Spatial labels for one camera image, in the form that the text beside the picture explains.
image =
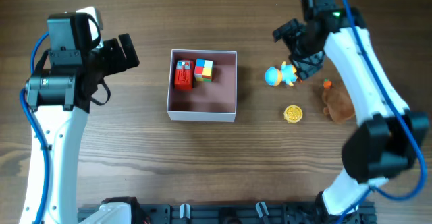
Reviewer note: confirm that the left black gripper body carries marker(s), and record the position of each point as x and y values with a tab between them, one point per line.
111	57

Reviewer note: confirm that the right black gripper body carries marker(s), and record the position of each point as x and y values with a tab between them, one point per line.
298	40

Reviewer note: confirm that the blue and orange duck toy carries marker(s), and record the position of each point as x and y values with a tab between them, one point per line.
286	74

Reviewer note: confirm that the yellow round plastic toy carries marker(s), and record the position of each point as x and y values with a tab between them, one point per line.
293	114

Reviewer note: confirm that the brown plush toy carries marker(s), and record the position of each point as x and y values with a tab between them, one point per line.
338	104

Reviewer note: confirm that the red toy fire truck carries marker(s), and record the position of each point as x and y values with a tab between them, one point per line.
184	75

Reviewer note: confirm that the colourful puzzle cube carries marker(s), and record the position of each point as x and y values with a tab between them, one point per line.
203	71

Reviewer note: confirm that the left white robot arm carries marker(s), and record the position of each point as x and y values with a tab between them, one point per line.
56	137

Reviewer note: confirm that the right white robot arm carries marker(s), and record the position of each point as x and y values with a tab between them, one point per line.
389	135

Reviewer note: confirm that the white box with brown interior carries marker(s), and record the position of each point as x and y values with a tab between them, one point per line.
207	101

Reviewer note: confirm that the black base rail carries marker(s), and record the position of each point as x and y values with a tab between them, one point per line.
288	213

